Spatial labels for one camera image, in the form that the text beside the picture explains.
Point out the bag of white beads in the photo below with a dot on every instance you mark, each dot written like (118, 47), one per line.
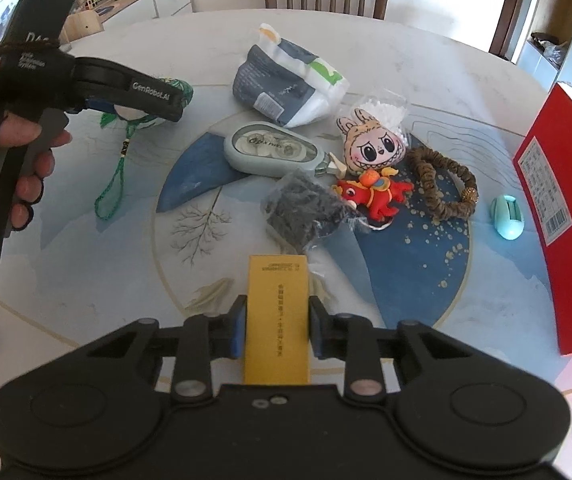
(391, 112)

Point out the light wooden box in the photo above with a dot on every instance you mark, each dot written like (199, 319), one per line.
(83, 25)

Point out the clear plastic bag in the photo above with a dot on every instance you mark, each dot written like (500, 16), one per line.
(553, 50)

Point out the red horse toy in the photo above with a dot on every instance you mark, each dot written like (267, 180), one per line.
(376, 195)

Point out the tissue pack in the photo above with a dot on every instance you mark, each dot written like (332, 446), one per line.
(286, 75)

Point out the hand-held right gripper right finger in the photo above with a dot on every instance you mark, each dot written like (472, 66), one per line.
(316, 329)

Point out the clear bag of dark tea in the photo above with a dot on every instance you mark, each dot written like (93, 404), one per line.
(301, 210)

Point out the person's left hand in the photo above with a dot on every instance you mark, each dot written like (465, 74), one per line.
(18, 135)

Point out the green tassel ornament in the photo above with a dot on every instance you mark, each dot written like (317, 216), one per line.
(181, 90)

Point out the yellow rectangular box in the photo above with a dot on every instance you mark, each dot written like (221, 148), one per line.
(276, 320)

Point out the white tape roll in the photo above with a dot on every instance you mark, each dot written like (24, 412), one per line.
(266, 150)

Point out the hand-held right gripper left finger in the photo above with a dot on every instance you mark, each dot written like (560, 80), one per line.
(239, 327)

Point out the mint green egg-shaped gadget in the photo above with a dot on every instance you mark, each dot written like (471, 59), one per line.
(506, 220)

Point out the brown door frame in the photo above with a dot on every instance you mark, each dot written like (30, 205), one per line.
(503, 10)

